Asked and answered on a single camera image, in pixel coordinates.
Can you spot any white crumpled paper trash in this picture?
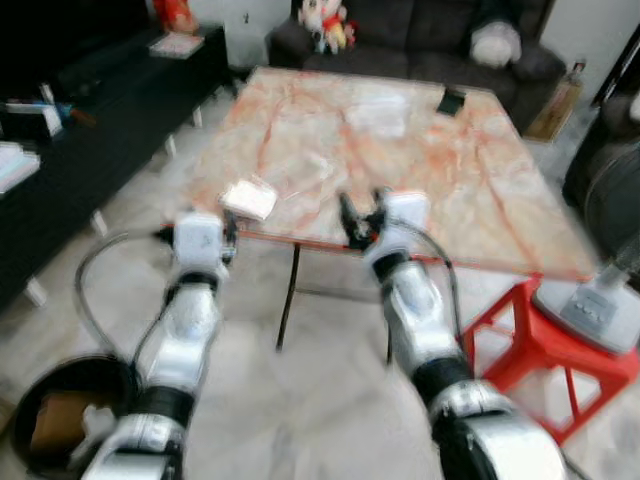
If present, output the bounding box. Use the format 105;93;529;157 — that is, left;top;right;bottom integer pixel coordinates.
219;177;280;222

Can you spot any black round rubbish bin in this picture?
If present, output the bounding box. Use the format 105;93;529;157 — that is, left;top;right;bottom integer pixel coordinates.
7;354;143;478

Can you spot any clear plastic bag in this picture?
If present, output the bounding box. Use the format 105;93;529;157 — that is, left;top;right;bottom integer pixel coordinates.
344;94;412;138

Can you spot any small black stand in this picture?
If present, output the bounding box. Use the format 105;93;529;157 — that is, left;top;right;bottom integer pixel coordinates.
436;87;469;116

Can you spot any long black TV cabinet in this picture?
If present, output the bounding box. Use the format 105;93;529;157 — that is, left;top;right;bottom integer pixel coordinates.
0;24;233;306

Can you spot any dark grey fabric sofa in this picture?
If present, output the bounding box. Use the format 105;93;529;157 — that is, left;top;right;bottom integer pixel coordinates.
267;0;568;133

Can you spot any plush doll with red shirt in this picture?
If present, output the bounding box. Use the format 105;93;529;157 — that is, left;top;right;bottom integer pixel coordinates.
297;0;358;55

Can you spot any grey and white cushion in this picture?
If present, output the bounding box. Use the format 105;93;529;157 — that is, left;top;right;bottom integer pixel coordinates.
469;17;524;70

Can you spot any flat patterned tray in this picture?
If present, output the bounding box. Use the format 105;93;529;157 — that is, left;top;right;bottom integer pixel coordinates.
147;31;207;60

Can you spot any red plastic stool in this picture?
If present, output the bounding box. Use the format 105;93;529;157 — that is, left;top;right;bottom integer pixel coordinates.
461;274;640;443

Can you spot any white paper stack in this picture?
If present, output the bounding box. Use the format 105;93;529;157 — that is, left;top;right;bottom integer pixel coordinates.
0;140;43;194

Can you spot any red and gold figurine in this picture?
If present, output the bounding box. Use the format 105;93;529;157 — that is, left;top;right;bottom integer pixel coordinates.
150;0;200;34

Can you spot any small white box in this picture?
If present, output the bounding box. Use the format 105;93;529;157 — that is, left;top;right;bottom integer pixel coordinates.
0;99;67;138

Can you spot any grey standing fan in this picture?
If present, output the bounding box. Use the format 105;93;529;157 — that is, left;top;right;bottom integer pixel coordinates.
533;140;640;358

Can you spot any brown cardboard piece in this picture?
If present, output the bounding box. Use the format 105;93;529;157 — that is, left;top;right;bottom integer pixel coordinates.
29;391;98;458

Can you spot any black flat screen television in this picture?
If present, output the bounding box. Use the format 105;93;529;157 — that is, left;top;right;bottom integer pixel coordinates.
0;0;153;79

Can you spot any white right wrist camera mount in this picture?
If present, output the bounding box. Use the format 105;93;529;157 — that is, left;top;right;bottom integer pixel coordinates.
378;191;432;253

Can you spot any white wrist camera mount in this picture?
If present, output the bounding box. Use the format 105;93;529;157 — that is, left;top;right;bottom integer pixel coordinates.
171;211;227;274
378;191;432;253

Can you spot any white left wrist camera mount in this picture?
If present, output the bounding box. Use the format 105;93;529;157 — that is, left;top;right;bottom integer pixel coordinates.
171;211;227;274

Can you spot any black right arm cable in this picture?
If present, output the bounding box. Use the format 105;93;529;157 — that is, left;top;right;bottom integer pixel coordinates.
408;222;468;343

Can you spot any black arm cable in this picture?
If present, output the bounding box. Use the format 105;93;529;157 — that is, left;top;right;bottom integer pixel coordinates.
74;228;178;353
408;222;468;343

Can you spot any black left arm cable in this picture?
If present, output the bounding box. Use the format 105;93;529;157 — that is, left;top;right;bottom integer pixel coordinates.
74;228;178;353

